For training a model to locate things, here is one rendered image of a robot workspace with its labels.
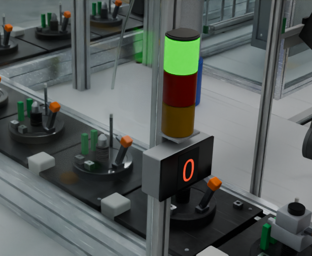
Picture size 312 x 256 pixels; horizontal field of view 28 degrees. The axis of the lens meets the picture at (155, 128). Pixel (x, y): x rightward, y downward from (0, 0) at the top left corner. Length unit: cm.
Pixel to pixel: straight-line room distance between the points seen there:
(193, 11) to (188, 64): 103
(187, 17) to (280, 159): 51
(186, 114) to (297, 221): 30
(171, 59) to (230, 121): 108
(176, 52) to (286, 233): 41
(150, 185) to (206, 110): 109
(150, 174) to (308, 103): 127
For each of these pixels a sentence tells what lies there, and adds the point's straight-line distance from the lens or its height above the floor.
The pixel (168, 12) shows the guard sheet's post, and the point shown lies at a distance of 91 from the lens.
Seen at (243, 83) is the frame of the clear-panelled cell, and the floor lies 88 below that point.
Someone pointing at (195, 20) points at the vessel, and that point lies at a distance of 194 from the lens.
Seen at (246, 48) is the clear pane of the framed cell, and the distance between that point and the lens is 220.
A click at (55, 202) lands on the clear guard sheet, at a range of 89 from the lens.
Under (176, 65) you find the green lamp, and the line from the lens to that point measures 91.
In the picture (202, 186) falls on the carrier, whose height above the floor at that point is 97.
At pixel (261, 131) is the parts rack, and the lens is 137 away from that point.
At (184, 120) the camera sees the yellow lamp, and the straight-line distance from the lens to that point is 94.
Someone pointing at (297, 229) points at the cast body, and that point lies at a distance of 113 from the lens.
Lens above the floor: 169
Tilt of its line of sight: 26 degrees down
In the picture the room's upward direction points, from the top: 2 degrees clockwise
